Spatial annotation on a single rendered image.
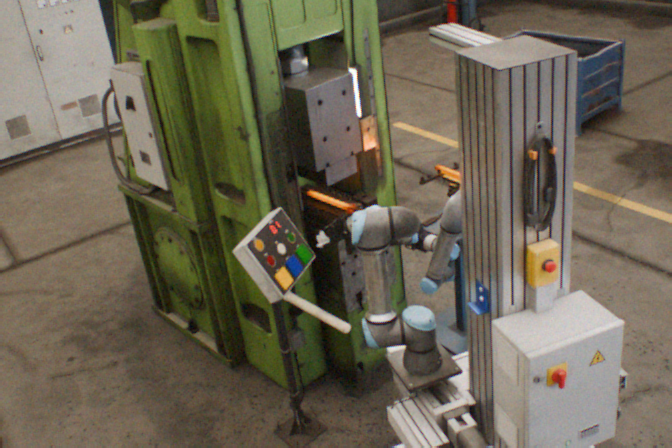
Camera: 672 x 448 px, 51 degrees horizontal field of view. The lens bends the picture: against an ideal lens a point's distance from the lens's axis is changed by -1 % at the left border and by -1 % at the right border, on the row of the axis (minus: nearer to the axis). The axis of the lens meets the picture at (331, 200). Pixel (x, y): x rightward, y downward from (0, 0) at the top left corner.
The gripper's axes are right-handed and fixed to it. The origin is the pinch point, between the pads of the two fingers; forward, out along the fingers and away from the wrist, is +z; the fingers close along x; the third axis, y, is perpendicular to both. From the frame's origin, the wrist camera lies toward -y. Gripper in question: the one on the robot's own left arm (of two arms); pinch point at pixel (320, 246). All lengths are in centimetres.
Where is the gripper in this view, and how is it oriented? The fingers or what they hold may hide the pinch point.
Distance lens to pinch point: 309.7
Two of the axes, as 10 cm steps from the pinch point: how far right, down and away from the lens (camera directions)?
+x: -3.8, 4.5, -8.0
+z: -7.3, 3.8, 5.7
